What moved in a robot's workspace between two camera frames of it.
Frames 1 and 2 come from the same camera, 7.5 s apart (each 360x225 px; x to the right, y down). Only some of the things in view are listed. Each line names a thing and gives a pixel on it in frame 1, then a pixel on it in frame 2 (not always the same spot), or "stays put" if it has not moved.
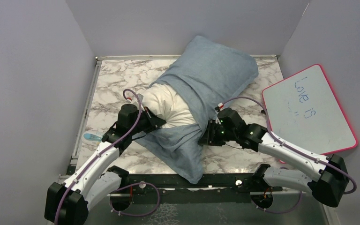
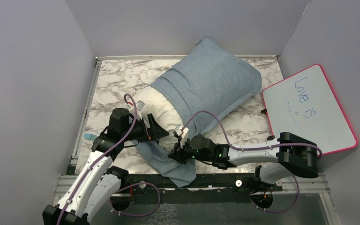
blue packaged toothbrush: x=92 y=138 stays put
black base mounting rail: x=213 y=188 stays put
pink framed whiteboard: x=303 y=110 stays put
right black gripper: x=208 y=137 → x=178 y=154
